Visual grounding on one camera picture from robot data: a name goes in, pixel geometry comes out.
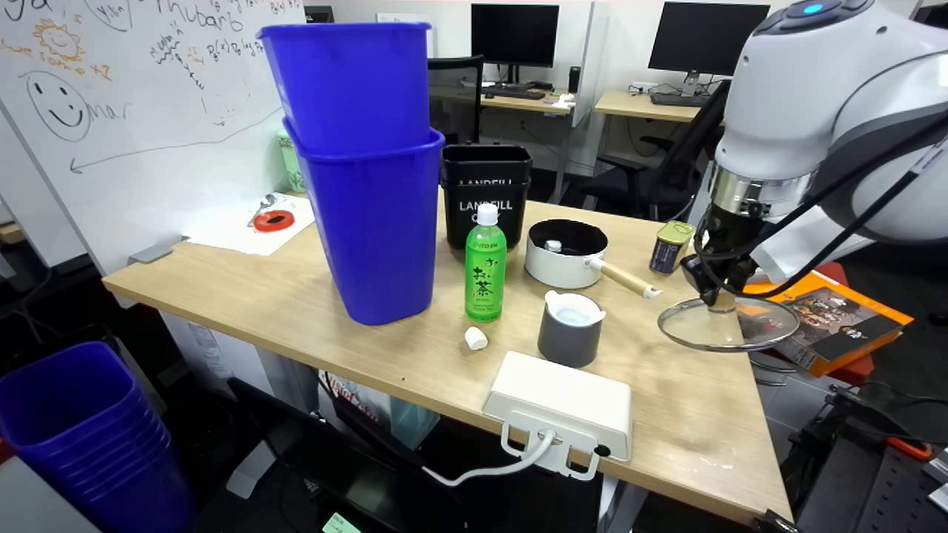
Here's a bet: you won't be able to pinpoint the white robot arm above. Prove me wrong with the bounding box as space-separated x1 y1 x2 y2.
684 0 948 303

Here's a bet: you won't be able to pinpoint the white power cable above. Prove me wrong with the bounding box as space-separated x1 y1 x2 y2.
422 429 558 491

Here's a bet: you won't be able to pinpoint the white pot wooden handle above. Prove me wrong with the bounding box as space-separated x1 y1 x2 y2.
529 219 658 300

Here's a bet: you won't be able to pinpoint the upper blue recycling bin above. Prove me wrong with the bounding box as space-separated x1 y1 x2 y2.
258 25 431 155

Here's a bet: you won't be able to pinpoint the grey cup white lid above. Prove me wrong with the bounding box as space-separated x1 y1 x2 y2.
539 290 606 367

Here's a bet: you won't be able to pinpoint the far black monitor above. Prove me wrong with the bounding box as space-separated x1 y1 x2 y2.
649 3 769 74

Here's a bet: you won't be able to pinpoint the white power box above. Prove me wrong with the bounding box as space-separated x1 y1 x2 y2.
484 354 635 479

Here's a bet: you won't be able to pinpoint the glass pot lid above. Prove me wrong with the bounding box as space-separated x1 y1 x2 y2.
658 296 801 354

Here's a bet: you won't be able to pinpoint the stack of blue bins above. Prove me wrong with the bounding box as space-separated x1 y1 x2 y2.
0 340 194 533

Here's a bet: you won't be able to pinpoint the small white bottle cap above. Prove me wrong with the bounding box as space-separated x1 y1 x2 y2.
463 327 489 351

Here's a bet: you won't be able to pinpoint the orange black book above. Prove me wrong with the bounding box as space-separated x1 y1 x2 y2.
764 271 914 376

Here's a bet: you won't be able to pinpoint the small dark jar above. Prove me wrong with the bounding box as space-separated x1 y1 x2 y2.
649 222 695 277

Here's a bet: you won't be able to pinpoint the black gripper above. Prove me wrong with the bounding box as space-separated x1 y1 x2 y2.
681 209 775 306

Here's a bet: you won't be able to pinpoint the white whiteboard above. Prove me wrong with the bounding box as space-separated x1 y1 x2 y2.
0 0 304 274

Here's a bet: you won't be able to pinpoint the blue recycling bin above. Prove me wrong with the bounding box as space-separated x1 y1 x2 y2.
258 25 431 155
289 129 444 327

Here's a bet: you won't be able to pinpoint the orange tape roll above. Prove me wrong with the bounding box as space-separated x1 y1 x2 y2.
253 212 296 234

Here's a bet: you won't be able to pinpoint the black stacked trash bins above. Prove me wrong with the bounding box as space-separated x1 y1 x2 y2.
443 146 535 253

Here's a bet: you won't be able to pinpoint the lower blue recycling bin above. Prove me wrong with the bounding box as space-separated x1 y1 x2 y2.
289 129 444 327

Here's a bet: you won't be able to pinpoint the green tea bottle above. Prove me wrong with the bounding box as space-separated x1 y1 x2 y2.
465 206 506 323

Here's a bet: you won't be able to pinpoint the green wipes canister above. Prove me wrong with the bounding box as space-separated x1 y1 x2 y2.
275 137 306 197

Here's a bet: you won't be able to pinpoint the black computer monitor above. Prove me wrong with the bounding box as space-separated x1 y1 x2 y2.
471 3 560 69

